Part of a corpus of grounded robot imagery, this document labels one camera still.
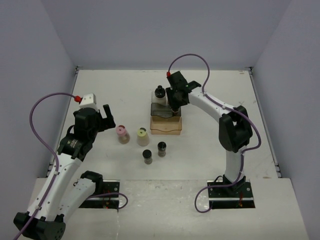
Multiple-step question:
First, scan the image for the large black lid jar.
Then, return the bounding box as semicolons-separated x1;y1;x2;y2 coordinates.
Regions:
154;85;166;98

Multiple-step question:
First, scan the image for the pink lid spice jar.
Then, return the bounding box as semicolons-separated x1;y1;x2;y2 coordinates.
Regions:
115;125;130;144

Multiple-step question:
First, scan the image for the small dark spice bottle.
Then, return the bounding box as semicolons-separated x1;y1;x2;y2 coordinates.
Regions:
171;108;181;117

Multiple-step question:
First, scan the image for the yellow lid spice jar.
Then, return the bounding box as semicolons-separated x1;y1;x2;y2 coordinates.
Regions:
136;127;150;147

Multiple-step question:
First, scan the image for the small black spice bottle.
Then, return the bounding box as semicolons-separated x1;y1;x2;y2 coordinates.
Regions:
142;149;153;165

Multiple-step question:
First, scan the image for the small black pepper bottle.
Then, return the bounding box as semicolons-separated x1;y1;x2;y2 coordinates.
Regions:
157;141;167;157

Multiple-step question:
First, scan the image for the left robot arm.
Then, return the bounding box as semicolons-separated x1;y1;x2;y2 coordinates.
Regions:
13;104;116;240

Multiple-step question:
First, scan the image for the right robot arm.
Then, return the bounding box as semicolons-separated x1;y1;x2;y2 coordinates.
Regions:
166;78;253;197

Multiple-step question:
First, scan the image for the clear top tier tray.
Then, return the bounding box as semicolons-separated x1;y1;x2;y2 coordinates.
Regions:
151;91;168;106

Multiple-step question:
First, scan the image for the grey middle tier tray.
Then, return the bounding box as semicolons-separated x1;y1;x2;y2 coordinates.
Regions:
150;103;174;119

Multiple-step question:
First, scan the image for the orange bottom tier tray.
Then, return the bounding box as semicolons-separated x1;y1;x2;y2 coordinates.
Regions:
150;116;183;135

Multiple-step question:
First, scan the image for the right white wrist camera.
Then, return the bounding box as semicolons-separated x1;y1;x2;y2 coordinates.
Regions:
166;71;188;89

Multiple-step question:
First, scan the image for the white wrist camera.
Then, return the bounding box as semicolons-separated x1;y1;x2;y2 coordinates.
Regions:
79;93;98;112
166;71;188;89

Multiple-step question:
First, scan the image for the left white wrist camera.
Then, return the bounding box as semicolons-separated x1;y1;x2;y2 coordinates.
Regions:
79;93;98;112

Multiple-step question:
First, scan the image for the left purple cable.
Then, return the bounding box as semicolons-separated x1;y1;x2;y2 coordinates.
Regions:
9;92;83;240

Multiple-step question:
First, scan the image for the purple cable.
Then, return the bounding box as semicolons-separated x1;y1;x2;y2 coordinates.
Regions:
9;92;83;240
166;53;263;214

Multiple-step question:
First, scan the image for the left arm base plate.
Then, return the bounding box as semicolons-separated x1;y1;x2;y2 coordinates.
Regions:
79;178;121;210

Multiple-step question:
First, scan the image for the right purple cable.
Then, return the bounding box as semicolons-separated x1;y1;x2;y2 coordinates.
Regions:
166;53;263;214

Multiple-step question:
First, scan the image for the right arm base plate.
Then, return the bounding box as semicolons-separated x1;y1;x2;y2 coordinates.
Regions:
208;181;256;210

